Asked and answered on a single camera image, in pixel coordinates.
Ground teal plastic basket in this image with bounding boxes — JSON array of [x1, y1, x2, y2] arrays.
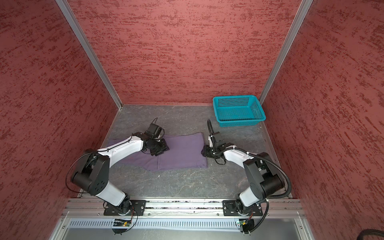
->
[[213, 95, 266, 128]]

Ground left aluminium corner post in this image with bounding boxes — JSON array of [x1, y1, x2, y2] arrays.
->
[[56, 0, 124, 111]]

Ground aluminium front rail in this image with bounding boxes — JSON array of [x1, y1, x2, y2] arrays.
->
[[61, 196, 307, 219]]

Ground right aluminium corner post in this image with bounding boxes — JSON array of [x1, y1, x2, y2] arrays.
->
[[259, 0, 313, 105]]

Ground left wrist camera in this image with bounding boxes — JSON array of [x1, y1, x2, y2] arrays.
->
[[145, 123, 165, 140]]

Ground left connector board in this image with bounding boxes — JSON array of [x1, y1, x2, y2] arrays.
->
[[113, 219, 132, 228]]

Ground white slotted cable duct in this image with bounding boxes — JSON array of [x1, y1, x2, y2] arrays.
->
[[68, 218, 240, 231]]

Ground purple trousers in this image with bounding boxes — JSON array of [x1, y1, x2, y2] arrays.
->
[[119, 133, 208, 172]]

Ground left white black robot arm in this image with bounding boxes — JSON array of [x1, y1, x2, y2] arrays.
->
[[71, 133, 169, 216]]

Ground right connector board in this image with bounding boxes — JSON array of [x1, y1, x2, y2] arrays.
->
[[237, 219, 255, 234]]

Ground connector board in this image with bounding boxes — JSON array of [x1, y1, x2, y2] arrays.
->
[[113, 219, 132, 228], [237, 219, 255, 234]]

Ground aluminium corner post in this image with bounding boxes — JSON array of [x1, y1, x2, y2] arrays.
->
[[56, 0, 124, 111], [259, 0, 313, 105]]

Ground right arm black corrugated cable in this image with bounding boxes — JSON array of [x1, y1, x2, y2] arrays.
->
[[206, 118, 293, 233]]

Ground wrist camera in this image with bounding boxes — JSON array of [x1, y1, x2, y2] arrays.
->
[[145, 123, 165, 140], [209, 132, 226, 149]]

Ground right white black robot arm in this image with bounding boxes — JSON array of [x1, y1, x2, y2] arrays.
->
[[201, 144, 292, 216]]

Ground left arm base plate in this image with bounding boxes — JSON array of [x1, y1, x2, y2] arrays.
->
[[103, 200, 147, 217]]

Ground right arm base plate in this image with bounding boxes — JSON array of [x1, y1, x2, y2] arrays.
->
[[222, 200, 263, 217]]

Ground black cable bottom right corner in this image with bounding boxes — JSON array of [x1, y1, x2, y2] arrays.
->
[[356, 228, 384, 240]]

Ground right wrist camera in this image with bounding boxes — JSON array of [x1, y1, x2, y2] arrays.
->
[[209, 132, 226, 149]]

